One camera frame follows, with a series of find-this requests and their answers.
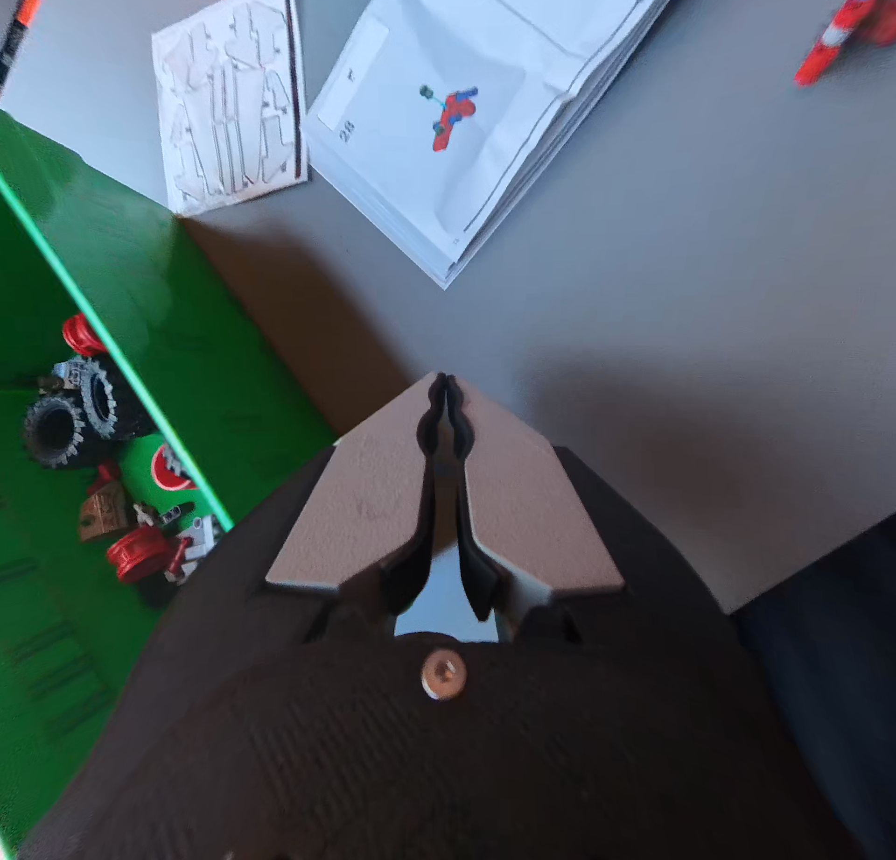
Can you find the person's dark trousers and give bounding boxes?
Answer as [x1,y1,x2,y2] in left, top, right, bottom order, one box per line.
[730,517,896,860]

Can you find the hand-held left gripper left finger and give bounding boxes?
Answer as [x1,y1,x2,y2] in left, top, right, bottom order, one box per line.
[265,372,448,616]

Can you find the black lego tire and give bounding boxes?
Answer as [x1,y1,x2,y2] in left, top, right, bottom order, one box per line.
[70,357,138,445]
[23,392,89,469]

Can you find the green plastic bin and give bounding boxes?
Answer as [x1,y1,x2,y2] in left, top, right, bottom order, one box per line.
[0,107,337,854]

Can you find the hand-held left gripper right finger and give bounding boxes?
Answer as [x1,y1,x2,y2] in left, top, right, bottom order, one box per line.
[448,375,624,637]

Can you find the white sticker sheet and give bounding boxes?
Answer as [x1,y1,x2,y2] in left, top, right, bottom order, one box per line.
[150,0,309,217]

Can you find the pile of small lego pieces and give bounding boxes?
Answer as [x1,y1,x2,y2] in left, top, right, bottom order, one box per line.
[77,443,219,586]

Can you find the lego instruction booklet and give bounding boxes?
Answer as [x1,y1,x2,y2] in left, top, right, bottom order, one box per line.
[301,0,701,291]

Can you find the orange black pen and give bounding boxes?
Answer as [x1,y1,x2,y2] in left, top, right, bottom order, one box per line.
[0,0,54,95]

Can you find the red lego assembly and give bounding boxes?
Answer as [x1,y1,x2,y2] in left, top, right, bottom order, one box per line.
[794,0,896,88]

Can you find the red lego wheel hub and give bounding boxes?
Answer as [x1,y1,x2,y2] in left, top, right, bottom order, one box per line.
[106,525,173,585]
[62,314,110,359]

